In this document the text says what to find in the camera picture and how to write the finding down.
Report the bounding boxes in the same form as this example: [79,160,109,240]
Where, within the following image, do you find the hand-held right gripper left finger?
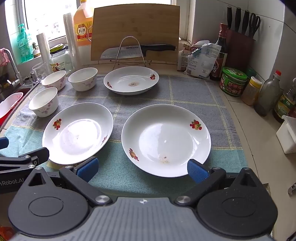
[28,157,114,208]

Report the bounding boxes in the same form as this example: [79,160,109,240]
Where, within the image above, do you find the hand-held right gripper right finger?
[174,159,264,207]

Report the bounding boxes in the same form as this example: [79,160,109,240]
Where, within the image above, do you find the white fruit-print plate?
[42,102,114,165]
[121,104,211,178]
[103,66,160,95]

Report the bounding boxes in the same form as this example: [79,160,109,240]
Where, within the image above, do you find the white pink-flower bowl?
[41,70,67,91]
[28,87,59,118]
[68,67,98,92]

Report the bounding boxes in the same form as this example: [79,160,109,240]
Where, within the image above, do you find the white red plastic container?
[0,92,24,126]

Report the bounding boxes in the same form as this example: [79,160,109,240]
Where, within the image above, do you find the grey teal checked cloth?
[0,74,249,197]

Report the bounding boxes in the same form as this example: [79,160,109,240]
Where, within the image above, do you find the metal faucet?
[3,49,23,87]

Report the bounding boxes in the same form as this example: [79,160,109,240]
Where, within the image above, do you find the clear glass mug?
[30,62,49,83]

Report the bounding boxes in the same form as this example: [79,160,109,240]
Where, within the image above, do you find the pink cloth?
[0,47,10,67]

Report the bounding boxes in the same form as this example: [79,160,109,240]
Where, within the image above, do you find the green-lid sauce jar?
[219,67,248,96]

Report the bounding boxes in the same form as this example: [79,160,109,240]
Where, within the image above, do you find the yellow-lid spice jar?
[241,76,263,106]

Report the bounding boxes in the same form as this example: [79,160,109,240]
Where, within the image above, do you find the white plastic box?
[276,115,296,154]

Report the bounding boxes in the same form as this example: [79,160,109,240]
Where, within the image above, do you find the glass jar yellow-green lid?
[49,44,72,73]

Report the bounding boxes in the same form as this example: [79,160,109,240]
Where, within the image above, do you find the green dish soap bottle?
[17,23,34,63]

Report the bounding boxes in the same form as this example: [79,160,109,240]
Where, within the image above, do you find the white plastic bag roll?
[36,32,53,72]

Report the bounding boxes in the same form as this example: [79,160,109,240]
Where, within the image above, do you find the clear bottle red cap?
[254,70,282,117]

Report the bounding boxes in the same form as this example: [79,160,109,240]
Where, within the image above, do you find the blue white plastic bag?
[184,43,221,78]

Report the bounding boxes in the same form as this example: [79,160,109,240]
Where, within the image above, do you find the dark soy sauce bottle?
[209,23,229,81]

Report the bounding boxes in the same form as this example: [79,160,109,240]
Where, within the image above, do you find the oil bottle yellow green label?
[272,77,296,123]

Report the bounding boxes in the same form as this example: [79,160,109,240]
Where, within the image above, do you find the red white plastic bag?
[178,40,210,71]

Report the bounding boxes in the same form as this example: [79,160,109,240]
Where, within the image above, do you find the stack of clear plastic cups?
[63,13,80,70]

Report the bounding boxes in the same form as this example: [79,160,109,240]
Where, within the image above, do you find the dark red knife block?
[225,29,256,72]

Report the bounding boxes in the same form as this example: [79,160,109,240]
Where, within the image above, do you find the orange cooking wine bottle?
[73,0,95,70]

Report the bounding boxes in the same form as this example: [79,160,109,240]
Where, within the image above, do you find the bamboo cutting board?
[90,5,180,64]

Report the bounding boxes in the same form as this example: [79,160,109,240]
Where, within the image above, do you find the black kitchen scissors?
[249,13,261,39]

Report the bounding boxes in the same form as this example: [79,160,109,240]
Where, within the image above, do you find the black-handled kitchen knife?
[100,44,176,60]

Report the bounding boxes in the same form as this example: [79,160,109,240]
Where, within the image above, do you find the metal wire rack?
[110,36,152,68]

